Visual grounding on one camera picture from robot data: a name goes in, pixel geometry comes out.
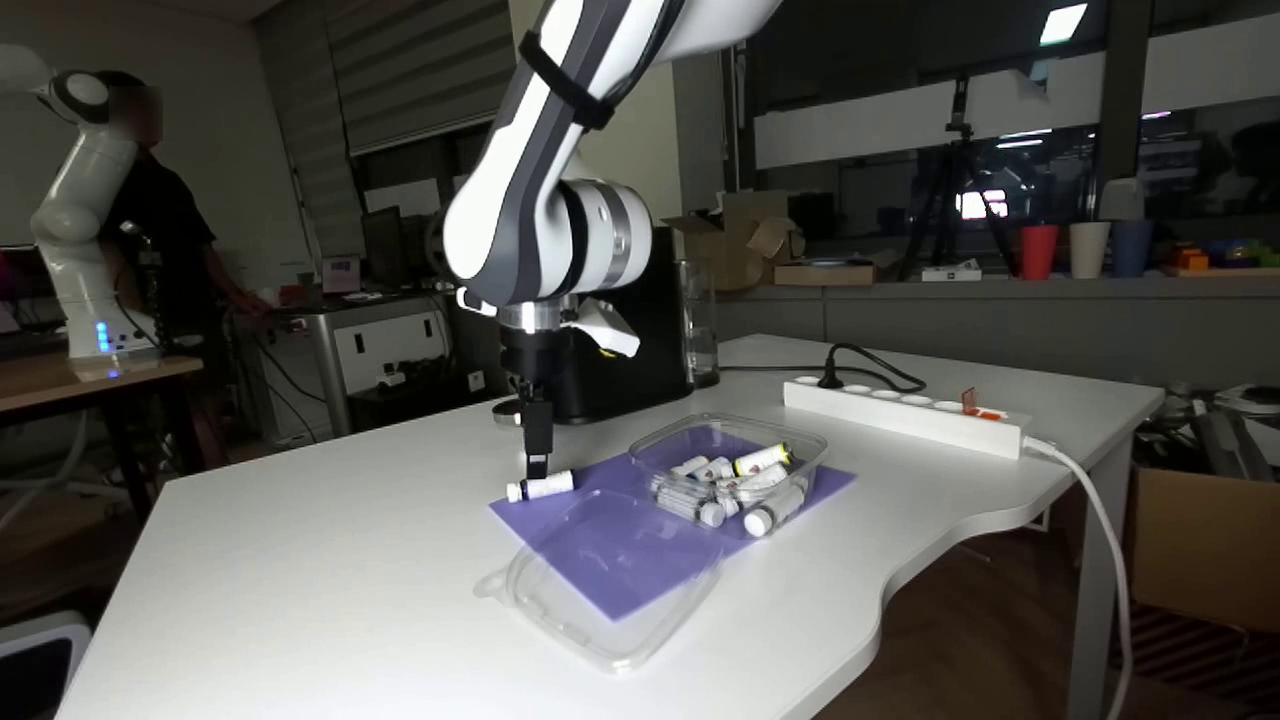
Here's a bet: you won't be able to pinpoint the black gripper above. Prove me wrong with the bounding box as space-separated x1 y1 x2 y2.
501 301 566 484

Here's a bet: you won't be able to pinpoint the clear plastic container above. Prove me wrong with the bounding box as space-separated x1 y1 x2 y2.
623 412 834 545

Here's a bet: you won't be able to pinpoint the purple mat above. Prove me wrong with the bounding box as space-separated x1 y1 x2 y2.
485 426 862 622

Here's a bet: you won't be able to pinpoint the grey metal cabinet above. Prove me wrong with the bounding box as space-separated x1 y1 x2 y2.
254 293 456 450

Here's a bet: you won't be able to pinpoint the clear plastic lid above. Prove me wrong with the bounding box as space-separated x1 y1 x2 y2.
477 534 734 671

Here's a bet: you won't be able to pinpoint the open cardboard box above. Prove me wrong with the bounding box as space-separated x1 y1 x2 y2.
686 189 804 296

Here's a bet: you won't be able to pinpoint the flat cardboard box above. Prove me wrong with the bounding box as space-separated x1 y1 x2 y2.
774 261 879 293

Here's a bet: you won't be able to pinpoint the white power strip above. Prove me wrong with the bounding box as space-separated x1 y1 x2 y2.
780 374 1029 463

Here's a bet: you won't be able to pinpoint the grey window blinds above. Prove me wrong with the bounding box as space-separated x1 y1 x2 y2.
254 0 517 165

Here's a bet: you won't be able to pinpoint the person in black shirt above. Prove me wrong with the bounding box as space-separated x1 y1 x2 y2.
96 71 271 472

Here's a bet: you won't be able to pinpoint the wooden side table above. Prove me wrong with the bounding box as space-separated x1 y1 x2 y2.
0 348 212 415

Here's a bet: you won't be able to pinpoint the black tripod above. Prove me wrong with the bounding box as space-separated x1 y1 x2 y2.
896 71 1026 282

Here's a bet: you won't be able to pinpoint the red cup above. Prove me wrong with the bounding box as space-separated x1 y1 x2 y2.
1018 218 1059 282

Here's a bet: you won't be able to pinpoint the white chair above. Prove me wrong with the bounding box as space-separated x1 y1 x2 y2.
0 609 96 720

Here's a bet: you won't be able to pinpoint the white cup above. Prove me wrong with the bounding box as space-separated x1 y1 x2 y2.
1069 214 1112 282

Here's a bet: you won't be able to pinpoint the blue cup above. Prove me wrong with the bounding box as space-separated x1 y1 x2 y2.
1112 214 1155 278

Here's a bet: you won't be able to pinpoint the large cardboard box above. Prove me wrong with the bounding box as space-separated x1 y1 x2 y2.
1126 455 1280 637

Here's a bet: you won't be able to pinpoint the small orange toy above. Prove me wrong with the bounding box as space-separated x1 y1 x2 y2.
1160 241 1218 278

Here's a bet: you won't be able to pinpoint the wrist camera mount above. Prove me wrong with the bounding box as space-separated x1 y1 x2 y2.
566 296 643 361

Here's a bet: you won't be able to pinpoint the black power cable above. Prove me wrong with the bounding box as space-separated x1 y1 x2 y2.
814 340 933 397

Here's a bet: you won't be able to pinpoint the white power cable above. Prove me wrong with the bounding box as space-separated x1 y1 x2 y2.
1018 436 1137 720

